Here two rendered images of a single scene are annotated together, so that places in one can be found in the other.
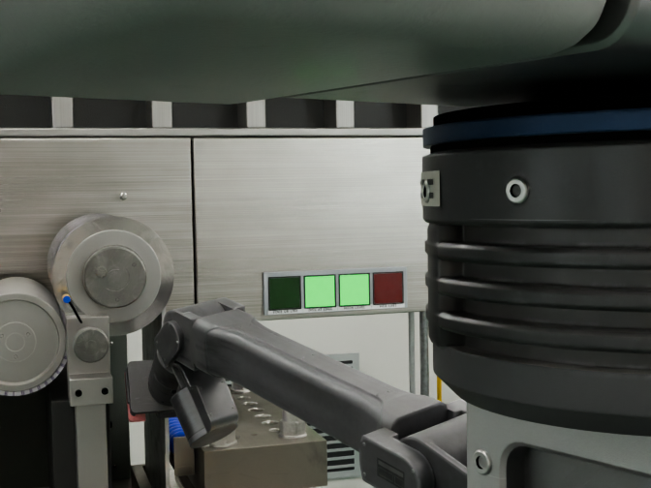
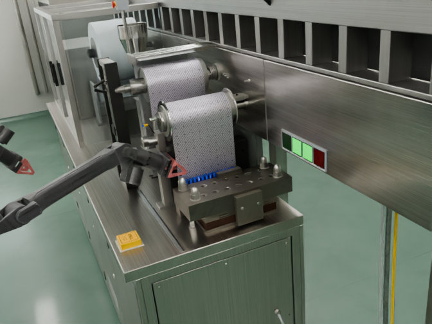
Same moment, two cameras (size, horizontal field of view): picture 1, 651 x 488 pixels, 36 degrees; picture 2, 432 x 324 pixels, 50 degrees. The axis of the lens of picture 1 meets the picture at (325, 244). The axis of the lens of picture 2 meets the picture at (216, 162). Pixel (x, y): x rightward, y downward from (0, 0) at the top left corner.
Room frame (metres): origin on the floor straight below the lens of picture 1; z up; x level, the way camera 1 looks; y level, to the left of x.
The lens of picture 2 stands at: (1.25, -1.36, 1.74)
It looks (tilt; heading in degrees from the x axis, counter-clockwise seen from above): 23 degrees down; 85
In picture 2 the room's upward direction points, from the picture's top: 6 degrees counter-clockwise
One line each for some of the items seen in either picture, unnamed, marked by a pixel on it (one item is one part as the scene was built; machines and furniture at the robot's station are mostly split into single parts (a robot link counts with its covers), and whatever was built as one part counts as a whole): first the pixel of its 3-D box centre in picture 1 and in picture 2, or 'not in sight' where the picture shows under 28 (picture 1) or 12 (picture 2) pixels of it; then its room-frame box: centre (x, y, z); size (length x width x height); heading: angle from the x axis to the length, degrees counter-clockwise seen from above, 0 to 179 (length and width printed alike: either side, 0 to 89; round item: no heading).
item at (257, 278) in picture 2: not in sight; (143, 210); (1.01, 1.18, 0.43); 2.52 x 0.64 x 0.86; 107
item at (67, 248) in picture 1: (113, 276); (164, 121); (1.23, 0.26, 1.25); 0.15 x 0.01 x 0.15; 107
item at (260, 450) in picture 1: (234, 433); (233, 189); (1.44, 0.14, 1.00); 0.40 x 0.16 x 0.06; 17
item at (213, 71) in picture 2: not in sight; (209, 72); (1.44, 0.59, 1.33); 0.07 x 0.07 x 0.07; 17
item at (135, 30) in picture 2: not in sight; (132, 30); (1.13, 0.98, 1.50); 0.14 x 0.14 x 0.06
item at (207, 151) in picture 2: (154, 367); (206, 153); (1.36, 0.24, 1.11); 0.23 x 0.01 x 0.18; 17
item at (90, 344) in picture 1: (90, 344); (144, 141); (1.15, 0.27, 1.18); 0.04 x 0.02 x 0.04; 107
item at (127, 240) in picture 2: not in sight; (128, 240); (1.05, 0.04, 0.91); 0.07 x 0.07 x 0.02; 17
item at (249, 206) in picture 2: not in sight; (249, 207); (1.48, 0.05, 0.96); 0.10 x 0.03 x 0.11; 17
